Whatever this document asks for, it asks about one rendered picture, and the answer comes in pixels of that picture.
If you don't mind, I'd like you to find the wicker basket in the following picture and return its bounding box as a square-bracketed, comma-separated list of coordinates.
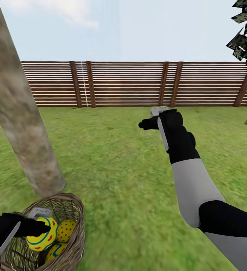
[0, 192, 85, 271]

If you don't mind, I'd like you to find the easter egg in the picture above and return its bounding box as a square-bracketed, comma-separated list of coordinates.
[26, 217, 59, 252]
[45, 242, 67, 264]
[56, 219, 76, 243]

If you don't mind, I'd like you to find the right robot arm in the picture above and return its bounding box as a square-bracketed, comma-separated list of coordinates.
[138, 106, 247, 271]

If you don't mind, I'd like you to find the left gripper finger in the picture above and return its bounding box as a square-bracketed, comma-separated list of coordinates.
[42, 225, 51, 234]

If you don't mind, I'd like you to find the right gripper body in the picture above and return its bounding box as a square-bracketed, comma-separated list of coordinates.
[142, 116, 157, 130]

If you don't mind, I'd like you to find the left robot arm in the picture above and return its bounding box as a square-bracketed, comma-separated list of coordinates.
[0, 207, 52, 255]

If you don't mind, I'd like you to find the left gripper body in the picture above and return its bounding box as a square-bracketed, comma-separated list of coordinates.
[19, 219, 45, 238]

